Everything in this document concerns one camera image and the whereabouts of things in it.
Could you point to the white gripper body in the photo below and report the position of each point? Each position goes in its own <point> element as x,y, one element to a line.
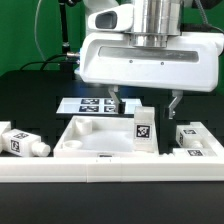
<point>188,62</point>

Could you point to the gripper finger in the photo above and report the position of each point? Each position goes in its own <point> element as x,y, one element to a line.
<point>118,102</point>
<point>169,111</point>

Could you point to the white square tabletop tray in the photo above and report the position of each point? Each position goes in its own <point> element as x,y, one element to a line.
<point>92,136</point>

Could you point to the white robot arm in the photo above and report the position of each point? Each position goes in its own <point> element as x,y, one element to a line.
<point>142,43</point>

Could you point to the white U-shaped fence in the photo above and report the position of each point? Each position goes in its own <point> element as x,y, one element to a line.
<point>101,169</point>

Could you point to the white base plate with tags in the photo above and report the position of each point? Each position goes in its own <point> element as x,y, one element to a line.
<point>86,106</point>

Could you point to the black camera pole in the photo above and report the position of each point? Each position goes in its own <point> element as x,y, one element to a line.
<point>66,65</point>

